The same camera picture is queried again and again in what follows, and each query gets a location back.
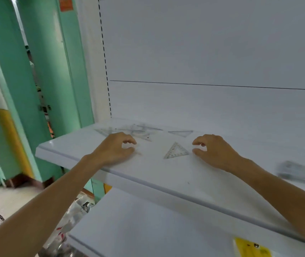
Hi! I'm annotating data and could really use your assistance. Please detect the person's left hand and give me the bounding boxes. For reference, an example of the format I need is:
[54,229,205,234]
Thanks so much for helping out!
[92,132,137,167]

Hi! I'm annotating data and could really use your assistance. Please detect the person's right hand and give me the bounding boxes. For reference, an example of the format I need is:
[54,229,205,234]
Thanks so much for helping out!
[192,134,242,173]

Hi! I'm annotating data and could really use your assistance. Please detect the person's left forearm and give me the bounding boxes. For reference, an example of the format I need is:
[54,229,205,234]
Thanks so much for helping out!
[0,155,102,257]

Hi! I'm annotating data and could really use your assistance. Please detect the person's right forearm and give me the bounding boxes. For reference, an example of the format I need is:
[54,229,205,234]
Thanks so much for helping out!
[230,156,305,245]

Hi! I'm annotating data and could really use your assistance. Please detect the small clear plastic set square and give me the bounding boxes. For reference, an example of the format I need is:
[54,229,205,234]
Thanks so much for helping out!
[164,142,190,160]

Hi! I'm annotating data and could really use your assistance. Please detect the clear set square with dark edge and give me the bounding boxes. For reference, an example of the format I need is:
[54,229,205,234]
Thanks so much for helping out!
[119,124,164,142]

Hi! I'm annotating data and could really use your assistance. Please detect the flat clear plastic set square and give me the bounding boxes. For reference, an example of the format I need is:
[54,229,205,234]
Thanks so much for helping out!
[168,130,194,138]

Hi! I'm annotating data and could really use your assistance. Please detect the faint clear plastic set square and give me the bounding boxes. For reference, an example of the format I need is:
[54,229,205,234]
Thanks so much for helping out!
[94,127,117,137]

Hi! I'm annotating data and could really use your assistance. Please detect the white metal shelf board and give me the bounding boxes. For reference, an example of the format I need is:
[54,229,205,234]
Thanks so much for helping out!
[35,118,305,257]
[67,188,300,257]

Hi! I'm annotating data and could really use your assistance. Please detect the clear plastic bags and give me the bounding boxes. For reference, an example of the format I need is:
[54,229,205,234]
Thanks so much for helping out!
[38,191,96,257]

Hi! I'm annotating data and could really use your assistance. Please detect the white shelving back panel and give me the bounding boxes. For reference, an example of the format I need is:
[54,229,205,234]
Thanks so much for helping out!
[99,0,305,147]

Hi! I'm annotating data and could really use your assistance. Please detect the white slotted shelf upright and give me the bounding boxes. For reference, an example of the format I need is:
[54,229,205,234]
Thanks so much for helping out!
[73,0,112,123]

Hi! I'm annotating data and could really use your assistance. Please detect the clear plastic rulers bundle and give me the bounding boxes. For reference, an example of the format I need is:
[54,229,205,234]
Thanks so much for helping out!
[276,161,305,188]

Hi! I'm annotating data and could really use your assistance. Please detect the green door leaf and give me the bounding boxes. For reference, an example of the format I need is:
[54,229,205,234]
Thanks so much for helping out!
[16,0,94,138]
[0,0,63,186]

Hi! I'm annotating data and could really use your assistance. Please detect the yellow shelf label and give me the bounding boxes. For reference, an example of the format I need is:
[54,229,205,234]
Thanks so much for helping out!
[233,237,273,257]

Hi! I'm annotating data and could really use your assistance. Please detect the orange sticker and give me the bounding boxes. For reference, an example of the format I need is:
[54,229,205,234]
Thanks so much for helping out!
[58,0,74,12]

